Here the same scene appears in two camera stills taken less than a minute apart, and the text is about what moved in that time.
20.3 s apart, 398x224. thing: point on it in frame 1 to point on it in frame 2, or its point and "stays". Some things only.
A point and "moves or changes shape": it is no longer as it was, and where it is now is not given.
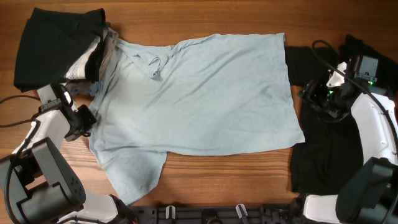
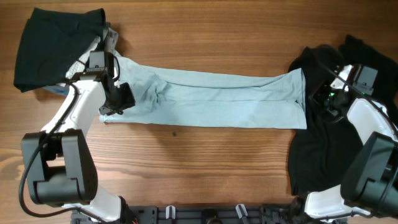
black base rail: x=221 y=214 stays
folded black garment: x=50 y=39 stays
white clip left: x=167 y=211 stays
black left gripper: x=86 y=111 to x=129 y=100
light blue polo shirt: x=216 y=94 moves or changes shape
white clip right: x=239 y=211 stays
